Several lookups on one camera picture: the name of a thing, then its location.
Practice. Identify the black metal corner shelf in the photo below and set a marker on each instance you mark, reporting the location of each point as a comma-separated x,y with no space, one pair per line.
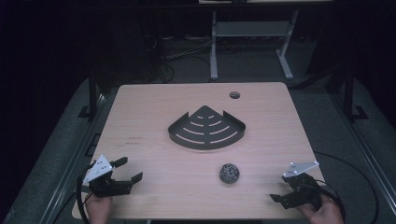
207,130

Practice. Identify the person's right hand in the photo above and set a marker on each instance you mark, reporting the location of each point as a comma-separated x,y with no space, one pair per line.
323,213

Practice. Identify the black metal frame post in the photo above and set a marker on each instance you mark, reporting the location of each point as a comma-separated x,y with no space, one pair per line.
92,93
350,96

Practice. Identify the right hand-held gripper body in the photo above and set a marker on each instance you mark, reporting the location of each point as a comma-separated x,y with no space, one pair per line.
303,189

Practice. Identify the person's left hand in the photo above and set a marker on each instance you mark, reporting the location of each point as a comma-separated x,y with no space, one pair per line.
99,209

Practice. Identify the grey metal floor rail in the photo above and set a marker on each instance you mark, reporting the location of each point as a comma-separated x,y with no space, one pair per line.
70,168
365,152

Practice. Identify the grey metal desk frame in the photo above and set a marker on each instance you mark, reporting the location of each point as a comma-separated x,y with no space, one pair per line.
249,37

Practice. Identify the steel wool scouring ball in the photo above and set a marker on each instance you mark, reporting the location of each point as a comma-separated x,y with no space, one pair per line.
229,173

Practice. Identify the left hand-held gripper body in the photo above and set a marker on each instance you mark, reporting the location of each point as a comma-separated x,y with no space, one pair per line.
104,186

